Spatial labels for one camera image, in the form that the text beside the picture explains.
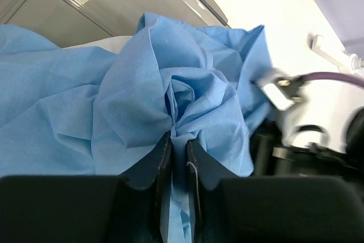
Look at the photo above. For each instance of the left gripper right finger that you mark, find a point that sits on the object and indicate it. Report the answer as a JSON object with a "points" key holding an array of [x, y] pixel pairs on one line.
{"points": [[228, 208]]}

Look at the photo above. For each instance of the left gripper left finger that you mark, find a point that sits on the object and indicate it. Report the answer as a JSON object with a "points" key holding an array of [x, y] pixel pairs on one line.
{"points": [[130, 207]]}

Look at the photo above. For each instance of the blue shirt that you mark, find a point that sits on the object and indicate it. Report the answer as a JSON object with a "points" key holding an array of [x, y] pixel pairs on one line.
{"points": [[87, 110]]}

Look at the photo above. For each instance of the white shirt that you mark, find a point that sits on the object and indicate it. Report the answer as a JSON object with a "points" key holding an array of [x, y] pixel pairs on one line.
{"points": [[111, 44]]}

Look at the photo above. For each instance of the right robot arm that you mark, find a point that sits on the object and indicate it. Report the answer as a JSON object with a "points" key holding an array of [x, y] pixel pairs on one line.
{"points": [[271, 157]]}

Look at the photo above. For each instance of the white clothes rack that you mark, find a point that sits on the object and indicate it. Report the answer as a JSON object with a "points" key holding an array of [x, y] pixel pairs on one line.
{"points": [[348, 63]]}

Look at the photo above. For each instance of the grey transparent plastic bin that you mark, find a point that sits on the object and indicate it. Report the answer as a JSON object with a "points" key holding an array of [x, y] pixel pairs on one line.
{"points": [[73, 22]]}

